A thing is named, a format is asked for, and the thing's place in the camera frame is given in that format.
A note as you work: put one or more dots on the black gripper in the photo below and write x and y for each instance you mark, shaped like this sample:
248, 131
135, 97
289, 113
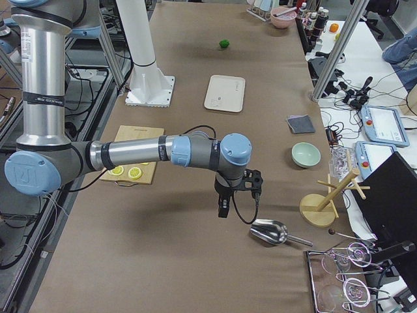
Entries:
223, 190

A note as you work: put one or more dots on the green lime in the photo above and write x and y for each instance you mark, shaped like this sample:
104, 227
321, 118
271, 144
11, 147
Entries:
223, 44

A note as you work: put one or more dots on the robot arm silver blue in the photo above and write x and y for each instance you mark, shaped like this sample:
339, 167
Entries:
47, 159

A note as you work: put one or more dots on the cream rectangular tray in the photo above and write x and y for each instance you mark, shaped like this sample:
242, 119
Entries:
225, 93

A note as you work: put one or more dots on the metal scoop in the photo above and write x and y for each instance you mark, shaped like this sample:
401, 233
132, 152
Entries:
274, 232

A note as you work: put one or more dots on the wooden mug tree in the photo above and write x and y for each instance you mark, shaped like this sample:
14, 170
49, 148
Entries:
319, 210

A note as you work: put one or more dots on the mint green bowl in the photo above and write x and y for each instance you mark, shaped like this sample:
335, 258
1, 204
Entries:
305, 154

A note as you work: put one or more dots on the lemon slice right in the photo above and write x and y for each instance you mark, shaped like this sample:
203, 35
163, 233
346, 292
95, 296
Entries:
135, 173

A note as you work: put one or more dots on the lemon slice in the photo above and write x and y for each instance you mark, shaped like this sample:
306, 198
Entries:
135, 173
117, 171

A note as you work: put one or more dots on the grey folded cloth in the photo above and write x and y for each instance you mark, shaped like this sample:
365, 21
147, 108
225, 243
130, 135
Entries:
300, 124

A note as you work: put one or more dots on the lemon slice left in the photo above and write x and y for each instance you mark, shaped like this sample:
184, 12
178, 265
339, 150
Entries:
117, 171

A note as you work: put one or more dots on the wooden cutting board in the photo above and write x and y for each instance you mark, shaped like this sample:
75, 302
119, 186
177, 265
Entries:
134, 133

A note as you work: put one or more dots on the lower teach pendant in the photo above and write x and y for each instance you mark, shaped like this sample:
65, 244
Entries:
370, 155

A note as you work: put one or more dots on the teach pendant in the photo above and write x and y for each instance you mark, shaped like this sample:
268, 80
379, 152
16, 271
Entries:
384, 125
370, 155

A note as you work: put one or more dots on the black monitor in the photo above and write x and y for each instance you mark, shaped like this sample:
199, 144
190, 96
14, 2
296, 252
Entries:
390, 207

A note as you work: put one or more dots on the upper teach pendant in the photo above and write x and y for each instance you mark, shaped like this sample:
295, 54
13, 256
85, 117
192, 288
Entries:
384, 125

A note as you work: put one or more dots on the pink bowl with ice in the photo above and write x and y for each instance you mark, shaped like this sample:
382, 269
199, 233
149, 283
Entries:
281, 18

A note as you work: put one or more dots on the white camera post base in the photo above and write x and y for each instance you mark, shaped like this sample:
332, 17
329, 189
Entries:
148, 85

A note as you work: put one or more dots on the wire glass rack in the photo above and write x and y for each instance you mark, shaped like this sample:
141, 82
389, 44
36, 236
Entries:
337, 279

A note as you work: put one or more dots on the aluminium frame post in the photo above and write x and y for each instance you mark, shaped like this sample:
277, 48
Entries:
346, 32

